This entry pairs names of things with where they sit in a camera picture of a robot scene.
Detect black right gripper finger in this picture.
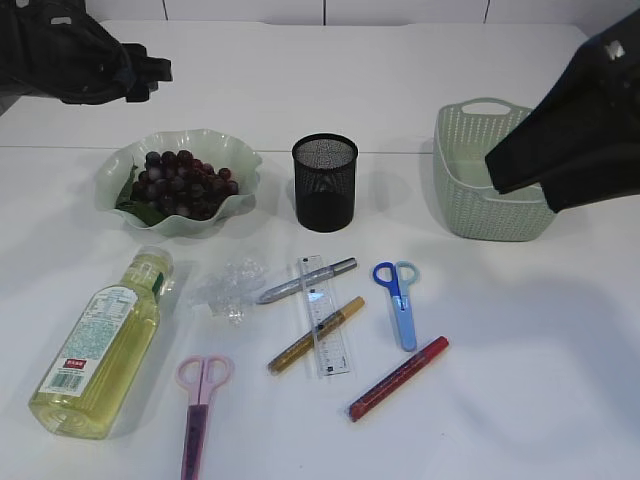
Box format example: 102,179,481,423
542,149,639,213
485,12,639,194

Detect clear plastic sheet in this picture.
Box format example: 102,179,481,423
189,257,266,326

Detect purple red grape bunch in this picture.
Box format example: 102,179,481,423
115,150,239,226

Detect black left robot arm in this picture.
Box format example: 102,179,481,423
1,1,172,105

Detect light green woven basket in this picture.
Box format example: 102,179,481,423
433,97,556,242

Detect red glitter marker pen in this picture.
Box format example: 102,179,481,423
347,336,450,422

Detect black mesh pen cup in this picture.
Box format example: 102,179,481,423
292,133,358,233

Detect silver glitter marker pen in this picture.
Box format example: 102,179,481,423
256,257,358,305

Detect clear plastic ruler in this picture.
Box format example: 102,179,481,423
296,255,351,378

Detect gold glitter marker pen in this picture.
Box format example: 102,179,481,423
267,296,365,375

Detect light green wavy plate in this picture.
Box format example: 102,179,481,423
95,129,262,237

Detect blue scissors with sheath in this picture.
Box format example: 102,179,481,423
372,261,420,352

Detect pink scissors with sheath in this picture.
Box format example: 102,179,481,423
176,355,233,479

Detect yellow tea plastic bottle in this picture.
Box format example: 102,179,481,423
28,246,173,439

